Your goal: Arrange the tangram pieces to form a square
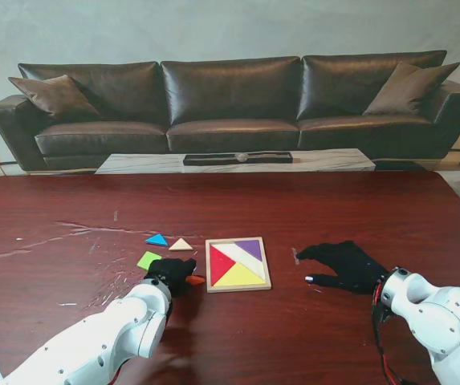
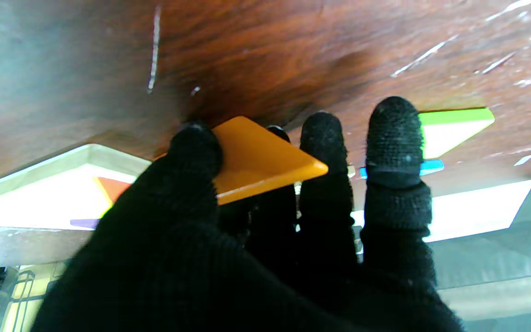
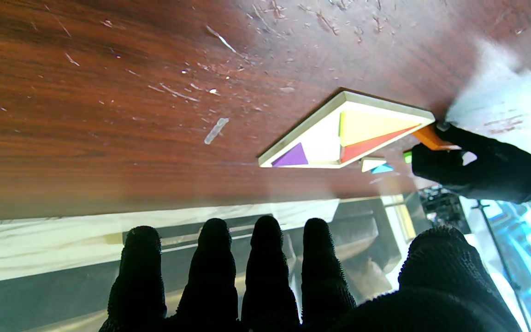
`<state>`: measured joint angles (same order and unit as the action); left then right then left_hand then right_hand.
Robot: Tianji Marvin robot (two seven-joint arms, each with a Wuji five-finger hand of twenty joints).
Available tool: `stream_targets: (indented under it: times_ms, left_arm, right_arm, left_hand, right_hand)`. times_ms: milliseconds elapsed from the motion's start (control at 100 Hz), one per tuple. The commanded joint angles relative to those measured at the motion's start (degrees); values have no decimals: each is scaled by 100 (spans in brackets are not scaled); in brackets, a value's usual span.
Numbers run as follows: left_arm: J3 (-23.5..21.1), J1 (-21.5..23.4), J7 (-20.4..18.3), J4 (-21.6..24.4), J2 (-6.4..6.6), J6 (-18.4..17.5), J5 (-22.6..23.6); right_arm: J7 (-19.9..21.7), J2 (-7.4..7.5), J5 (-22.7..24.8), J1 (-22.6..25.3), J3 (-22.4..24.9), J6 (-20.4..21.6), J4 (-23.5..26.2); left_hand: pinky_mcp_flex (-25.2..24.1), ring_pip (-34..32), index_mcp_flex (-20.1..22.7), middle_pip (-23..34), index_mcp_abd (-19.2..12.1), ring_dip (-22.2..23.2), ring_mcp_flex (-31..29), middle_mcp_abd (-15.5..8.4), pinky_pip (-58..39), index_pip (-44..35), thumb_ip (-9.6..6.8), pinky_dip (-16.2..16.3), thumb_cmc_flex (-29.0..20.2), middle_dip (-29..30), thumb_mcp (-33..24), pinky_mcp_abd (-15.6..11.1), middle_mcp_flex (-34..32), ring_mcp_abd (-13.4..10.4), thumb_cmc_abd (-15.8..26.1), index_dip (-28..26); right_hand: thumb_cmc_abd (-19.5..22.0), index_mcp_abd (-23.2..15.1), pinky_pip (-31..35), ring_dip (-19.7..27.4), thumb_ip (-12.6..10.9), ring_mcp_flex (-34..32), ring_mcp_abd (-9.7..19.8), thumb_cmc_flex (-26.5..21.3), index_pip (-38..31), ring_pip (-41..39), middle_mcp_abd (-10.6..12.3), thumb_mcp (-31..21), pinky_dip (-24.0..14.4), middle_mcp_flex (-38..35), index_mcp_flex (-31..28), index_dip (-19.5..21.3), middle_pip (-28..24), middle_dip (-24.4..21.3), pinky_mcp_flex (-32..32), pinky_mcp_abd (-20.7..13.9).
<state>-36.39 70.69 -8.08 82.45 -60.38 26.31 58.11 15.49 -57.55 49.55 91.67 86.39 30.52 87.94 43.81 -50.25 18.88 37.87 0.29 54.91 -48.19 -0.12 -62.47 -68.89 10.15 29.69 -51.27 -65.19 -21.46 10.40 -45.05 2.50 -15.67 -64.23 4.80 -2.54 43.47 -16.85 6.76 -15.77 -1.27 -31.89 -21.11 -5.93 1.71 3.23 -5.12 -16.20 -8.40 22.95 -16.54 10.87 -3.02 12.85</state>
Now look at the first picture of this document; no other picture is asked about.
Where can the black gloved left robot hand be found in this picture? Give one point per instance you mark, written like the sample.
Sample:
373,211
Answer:
171,272

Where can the green tangram square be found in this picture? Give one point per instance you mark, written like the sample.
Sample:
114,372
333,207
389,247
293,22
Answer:
147,260

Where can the yellow large tangram triangle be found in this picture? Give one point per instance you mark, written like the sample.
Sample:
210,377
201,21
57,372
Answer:
239,277

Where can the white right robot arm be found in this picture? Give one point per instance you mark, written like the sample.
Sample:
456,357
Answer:
438,317

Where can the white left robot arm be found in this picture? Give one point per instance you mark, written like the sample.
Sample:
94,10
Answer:
113,337

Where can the wooden square puzzle tray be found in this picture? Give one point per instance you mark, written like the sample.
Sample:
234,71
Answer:
249,260

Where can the orange tangram parallelogram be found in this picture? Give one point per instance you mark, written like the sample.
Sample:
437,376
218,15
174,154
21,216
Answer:
197,279

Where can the marble coffee table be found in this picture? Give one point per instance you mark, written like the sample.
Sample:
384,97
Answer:
141,162

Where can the glass ball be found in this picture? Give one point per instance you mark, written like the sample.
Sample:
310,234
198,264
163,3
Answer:
241,156

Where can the red large tangram triangle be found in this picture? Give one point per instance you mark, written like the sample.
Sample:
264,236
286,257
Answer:
219,262

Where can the dark brown leather sofa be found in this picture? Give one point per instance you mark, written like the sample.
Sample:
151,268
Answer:
233,100

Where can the purple medium tangram triangle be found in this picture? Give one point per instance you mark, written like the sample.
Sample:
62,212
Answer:
250,248

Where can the brown sofa cushion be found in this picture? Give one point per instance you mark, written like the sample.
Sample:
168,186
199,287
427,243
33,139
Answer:
57,98
410,90

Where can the natural wood small tangram triangle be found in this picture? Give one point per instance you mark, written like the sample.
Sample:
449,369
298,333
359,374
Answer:
181,245

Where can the blue small tangram triangle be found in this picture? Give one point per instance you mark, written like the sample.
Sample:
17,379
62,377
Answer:
157,240

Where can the long black decorative tray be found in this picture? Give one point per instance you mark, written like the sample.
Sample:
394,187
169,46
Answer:
213,159

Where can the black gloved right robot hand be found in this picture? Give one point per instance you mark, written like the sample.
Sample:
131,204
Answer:
356,268

